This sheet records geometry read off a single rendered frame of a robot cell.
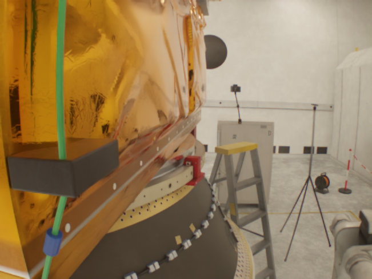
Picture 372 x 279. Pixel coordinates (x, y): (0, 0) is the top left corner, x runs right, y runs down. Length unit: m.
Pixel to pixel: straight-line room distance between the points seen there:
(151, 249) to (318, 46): 8.62
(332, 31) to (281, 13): 1.76
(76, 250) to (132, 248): 0.44
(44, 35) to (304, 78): 8.66
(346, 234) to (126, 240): 0.85
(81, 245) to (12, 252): 0.12
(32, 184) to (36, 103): 0.07
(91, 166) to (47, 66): 0.10
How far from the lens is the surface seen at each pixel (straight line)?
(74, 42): 0.29
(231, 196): 2.26
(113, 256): 0.77
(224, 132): 4.44
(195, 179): 0.98
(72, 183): 0.21
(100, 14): 0.34
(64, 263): 0.35
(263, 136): 4.51
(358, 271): 0.98
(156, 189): 0.80
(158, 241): 0.85
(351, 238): 1.23
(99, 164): 0.25
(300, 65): 8.80
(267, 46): 8.64
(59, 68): 0.21
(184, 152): 1.01
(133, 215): 0.81
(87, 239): 0.40
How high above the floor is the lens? 1.97
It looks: 10 degrees down
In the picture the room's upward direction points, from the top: straight up
